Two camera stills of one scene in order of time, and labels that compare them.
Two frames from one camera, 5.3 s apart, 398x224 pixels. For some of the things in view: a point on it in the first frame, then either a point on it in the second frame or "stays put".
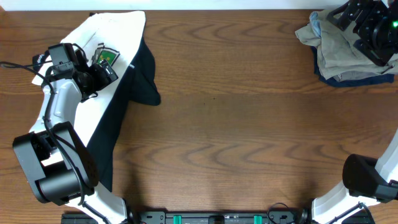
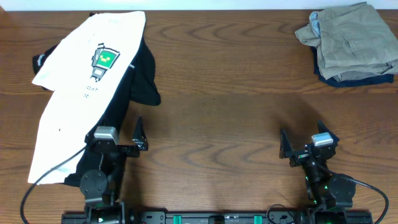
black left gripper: [102, 81] -> [139, 140]
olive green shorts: [338, 55] stays put
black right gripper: [376, 12] -> [286, 150]
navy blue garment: [381, 78] stays put
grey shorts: [358, 75] stays put
